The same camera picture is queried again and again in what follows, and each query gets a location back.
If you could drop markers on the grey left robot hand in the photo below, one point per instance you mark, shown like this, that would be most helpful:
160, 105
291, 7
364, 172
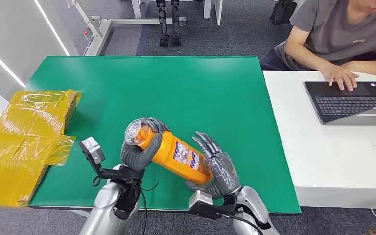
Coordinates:
136, 160

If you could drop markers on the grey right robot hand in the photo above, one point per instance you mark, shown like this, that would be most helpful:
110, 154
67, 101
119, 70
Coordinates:
223, 172

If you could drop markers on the orange plastic bottle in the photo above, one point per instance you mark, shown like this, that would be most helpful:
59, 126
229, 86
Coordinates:
175, 155

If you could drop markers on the person's right forearm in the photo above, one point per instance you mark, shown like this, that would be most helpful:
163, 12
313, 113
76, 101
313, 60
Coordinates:
304, 60

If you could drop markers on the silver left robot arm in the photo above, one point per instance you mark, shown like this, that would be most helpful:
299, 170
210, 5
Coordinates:
105, 207

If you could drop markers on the white desk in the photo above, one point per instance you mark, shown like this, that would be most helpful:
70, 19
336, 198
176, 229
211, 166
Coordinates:
330, 155

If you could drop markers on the yellow film-wrapped cardboard box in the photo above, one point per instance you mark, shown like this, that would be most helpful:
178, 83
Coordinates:
19, 129

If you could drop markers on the black silver humanoid robot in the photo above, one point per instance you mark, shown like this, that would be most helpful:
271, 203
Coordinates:
164, 19

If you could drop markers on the dark grey laptop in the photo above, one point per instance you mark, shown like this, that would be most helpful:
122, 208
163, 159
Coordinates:
353, 105

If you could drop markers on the person's right hand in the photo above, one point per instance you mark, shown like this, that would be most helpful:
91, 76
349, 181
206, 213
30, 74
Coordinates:
337, 76

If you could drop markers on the white background table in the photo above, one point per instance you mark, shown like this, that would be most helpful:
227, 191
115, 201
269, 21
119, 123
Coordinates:
212, 9

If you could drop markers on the person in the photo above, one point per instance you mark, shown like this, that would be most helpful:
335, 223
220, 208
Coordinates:
330, 26

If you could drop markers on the black left camera bracket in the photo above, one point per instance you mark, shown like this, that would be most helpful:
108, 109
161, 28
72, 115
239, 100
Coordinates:
116, 174

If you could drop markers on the black camera bracket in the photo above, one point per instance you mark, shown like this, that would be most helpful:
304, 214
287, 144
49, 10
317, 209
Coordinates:
116, 174
214, 212

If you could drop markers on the black right camera bracket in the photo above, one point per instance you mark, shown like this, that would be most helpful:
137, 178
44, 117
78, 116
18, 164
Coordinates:
214, 212

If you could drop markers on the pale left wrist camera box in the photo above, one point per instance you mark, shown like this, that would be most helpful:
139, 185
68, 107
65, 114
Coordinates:
94, 150

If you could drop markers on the white metal gantry frame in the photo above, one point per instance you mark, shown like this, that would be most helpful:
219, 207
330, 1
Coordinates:
102, 32

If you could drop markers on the red frame knob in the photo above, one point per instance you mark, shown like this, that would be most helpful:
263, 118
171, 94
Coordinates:
85, 32

